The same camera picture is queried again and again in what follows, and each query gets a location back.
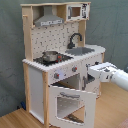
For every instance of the black stovetop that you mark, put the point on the black stovetop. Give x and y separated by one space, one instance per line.
60 58

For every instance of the right red-silver knob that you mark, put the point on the right red-silver knob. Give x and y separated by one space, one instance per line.
74 69

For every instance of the grey sink basin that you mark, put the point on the grey sink basin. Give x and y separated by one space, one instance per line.
79 51

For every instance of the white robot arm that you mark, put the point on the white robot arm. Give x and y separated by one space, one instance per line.
120 78

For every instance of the toy microwave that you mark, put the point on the toy microwave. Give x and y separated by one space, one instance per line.
78 11

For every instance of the wooden toy kitchen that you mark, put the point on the wooden toy kitchen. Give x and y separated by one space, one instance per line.
59 37

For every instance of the white dishwasher door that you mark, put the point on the white dishwasher door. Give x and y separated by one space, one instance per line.
90 83

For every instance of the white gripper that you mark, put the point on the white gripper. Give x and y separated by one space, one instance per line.
102 71

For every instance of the red-silver knob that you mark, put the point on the red-silver knob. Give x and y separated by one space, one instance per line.
74 69
56 75

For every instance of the white oven door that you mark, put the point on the white oven door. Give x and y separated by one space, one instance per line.
65 101

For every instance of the grey range hood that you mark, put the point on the grey range hood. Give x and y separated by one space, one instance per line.
48 18

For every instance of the silver cooking pot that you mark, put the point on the silver cooking pot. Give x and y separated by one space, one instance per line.
50 56

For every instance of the left red-silver knob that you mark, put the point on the left red-silver knob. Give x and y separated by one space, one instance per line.
56 75

